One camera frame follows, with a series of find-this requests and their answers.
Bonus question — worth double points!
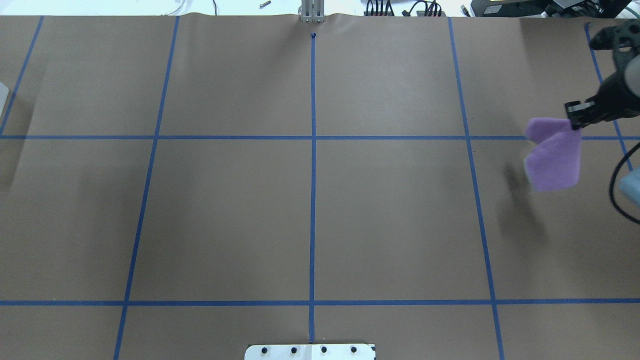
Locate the black cable connectors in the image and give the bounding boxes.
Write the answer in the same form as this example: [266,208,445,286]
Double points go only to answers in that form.
[362,0,446,18]

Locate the purple cloth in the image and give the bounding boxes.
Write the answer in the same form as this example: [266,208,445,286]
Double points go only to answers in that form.
[524,117,582,192]

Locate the aluminium frame post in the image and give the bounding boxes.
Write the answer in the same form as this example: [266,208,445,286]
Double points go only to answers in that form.
[298,0,326,24]

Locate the clear plastic box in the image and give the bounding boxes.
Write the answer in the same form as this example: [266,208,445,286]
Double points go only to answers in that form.
[0,82,10,117]

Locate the black monitor on stand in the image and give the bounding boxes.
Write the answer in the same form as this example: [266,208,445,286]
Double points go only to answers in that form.
[470,0,631,19]

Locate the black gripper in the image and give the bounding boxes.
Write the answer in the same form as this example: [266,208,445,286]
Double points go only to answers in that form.
[564,71,640,131]

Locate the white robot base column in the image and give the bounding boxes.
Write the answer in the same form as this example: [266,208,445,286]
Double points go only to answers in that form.
[244,343,377,360]

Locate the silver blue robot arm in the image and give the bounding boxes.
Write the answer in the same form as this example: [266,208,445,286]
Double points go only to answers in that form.
[566,48,639,224]

